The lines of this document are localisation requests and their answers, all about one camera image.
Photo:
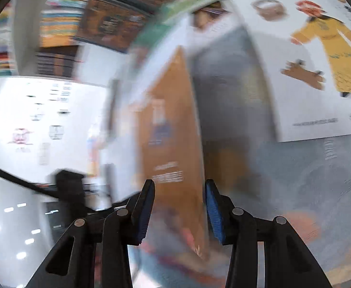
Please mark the light green illustrated book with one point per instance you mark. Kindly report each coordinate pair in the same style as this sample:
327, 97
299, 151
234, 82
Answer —
193, 3

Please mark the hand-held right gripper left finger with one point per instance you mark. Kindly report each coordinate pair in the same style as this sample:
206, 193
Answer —
144, 219

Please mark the row of colourful shelf books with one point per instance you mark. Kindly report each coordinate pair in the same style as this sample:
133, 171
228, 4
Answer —
61, 21

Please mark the orange brown book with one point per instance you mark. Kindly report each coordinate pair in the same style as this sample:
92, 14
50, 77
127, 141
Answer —
175, 126

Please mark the white book yellow robed figure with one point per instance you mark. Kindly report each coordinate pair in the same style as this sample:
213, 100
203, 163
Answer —
283, 66

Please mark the teal book red robed girl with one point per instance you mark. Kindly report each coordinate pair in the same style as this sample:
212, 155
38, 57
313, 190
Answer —
151, 39

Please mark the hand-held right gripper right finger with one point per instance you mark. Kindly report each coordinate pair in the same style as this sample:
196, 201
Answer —
216, 219

